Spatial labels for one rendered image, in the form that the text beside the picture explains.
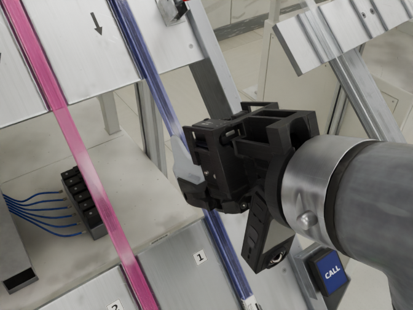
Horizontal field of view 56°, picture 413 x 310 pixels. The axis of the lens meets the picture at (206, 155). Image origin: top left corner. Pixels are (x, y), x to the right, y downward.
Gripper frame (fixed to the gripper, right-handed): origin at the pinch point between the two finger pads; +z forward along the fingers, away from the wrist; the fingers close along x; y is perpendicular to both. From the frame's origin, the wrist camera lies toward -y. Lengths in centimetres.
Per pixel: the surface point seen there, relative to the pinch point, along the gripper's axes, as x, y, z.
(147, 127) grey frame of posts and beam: -10.3, -1.6, 39.2
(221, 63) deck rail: -9.4, 10.1, 2.4
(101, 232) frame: 8.1, -15.2, 30.5
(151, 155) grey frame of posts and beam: -10.4, -8.9, 43.0
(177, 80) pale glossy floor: -86, -10, 174
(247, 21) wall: -165, 10, 196
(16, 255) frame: 22.4, -11.9, 30.4
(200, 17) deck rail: -9.0, 16.0, 3.9
